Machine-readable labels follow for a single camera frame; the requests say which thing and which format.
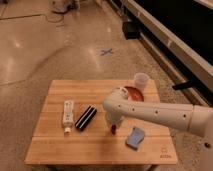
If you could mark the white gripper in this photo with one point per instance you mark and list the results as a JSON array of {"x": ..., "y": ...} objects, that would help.
[{"x": 114, "y": 119}]

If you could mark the red pepper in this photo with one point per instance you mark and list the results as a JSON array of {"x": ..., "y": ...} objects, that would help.
[{"x": 113, "y": 129}]

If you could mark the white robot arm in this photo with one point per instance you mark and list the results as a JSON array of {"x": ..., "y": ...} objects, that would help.
[{"x": 197, "y": 120}]

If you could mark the white ceramic cup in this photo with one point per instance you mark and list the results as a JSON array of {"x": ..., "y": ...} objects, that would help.
[{"x": 141, "y": 80}]

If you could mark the blue sponge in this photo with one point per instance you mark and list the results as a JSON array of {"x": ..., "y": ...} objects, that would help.
[{"x": 134, "y": 139}]

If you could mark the orange bowl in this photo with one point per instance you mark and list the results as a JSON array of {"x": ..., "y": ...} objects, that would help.
[{"x": 134, "y": 94}]

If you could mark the wooden table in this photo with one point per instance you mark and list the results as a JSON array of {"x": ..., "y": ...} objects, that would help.
[{"x": 95, "y": 145}]

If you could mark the white remote controller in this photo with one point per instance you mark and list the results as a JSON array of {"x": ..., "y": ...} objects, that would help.
[{"x": 68, "y": 116}]

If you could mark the black box on floor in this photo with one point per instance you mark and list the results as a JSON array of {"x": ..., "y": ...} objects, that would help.
[{"x": 130, "y": 30}]

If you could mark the white machine base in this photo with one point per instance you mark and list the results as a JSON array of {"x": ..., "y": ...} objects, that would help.
[{"x": 61, "y": 6}]

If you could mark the long white rail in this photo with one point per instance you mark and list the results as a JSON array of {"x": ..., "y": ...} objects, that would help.
[{"x": 195, "y": 63}]

